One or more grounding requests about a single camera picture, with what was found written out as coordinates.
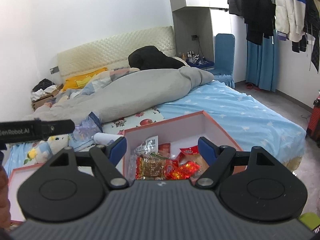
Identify group of small bottles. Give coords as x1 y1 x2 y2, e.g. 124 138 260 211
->
179 51 215 68

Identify wooden nightstand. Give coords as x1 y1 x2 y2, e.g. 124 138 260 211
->
31 85 63 111

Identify grey wall cabinet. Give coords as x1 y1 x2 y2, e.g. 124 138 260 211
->
167 0 230 63

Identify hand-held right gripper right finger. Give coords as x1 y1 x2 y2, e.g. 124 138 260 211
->
195 137 282 189

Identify red snack packets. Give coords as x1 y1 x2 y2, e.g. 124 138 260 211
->
164 147 200 180

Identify translucent blue plastic bag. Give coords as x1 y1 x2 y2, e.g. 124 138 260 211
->
70 112 103 152

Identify white hanging jacket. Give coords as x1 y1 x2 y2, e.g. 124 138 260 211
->
274 0 307 42

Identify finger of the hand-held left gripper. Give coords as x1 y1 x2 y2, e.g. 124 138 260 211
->
41 119 75 138

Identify black clothing heap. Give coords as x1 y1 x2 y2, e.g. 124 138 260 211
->
128 45 187 70

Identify white duck plush toy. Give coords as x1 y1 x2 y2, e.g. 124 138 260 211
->
27 134 70 163

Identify heap of clothes on nightstand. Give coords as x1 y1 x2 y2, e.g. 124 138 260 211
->
31 78 58 100

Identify black hanging coat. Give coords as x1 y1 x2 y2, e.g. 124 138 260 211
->
240 0 275 45

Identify yellow pillow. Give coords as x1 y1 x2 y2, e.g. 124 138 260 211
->
62 67 108 92

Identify red suitcase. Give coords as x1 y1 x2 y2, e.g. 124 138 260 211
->
306 92 320 138

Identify cream padded headboard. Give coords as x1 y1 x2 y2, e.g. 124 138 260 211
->
57 25 175 85

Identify grey duvet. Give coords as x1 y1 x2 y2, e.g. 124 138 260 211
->
22 67 215 123

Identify white cylindrical bottle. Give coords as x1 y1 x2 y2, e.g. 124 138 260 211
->
92 132 125 146

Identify dark plaid hanging clothes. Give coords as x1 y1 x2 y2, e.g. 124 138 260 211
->
291 0 320 73

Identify pink-edged box lid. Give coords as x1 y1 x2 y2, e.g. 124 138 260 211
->
7 162 46 223

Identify blue star bed sheet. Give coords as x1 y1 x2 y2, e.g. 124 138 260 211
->
157 80 307 167

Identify white barcode snack packet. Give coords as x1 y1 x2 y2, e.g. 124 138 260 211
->
134 135 160 159

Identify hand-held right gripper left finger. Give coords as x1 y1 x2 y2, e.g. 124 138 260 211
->
49 137 129 190

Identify blue curtain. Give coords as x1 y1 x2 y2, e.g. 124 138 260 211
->
245 24 279 92

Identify pink-edged cardboard box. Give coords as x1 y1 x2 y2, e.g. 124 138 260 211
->
123 110 244 181

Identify lime green object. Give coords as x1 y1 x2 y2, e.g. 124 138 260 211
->
299 212 320 238

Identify blue covered chair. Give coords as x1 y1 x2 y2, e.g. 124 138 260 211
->
214 33 235 88

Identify fruit print mat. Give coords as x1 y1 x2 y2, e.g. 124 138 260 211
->
100 106 166 137

